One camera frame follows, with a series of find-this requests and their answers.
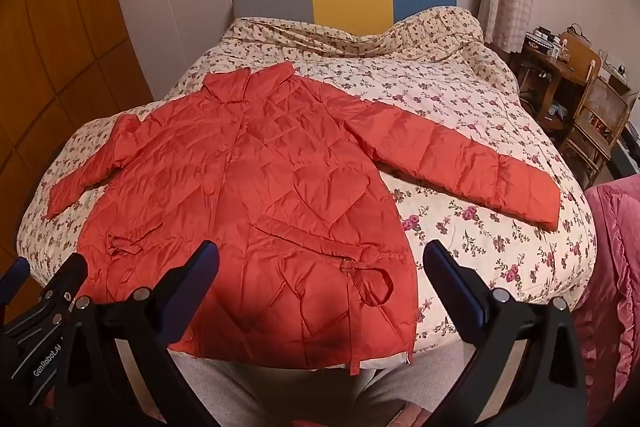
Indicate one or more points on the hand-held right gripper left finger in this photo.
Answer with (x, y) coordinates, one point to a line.
(197, 274)

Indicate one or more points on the orange quilted jacket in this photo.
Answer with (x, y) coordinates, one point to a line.
(275, 187)

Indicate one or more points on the pink ruffled cloth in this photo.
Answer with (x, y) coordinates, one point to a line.
(612, 267)

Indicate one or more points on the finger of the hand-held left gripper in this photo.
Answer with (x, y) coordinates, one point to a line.
(67, 277)
(12, 279)

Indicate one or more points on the wooden wardrobe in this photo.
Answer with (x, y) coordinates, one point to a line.
(60, 37)

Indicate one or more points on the rose-print quilted bedspread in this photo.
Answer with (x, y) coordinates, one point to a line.
(450, 97)

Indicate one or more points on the small-floral cream duvet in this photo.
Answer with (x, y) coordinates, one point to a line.
(310, 34)

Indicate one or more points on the wooden chair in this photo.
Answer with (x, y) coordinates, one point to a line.
(600, 107)

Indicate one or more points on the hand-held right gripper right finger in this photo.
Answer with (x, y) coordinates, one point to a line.
(450, 279)

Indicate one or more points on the dark wooden desk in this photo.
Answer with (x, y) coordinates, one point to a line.
(540, 77)

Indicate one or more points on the person's grey pants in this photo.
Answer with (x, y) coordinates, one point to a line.
(310, 397)

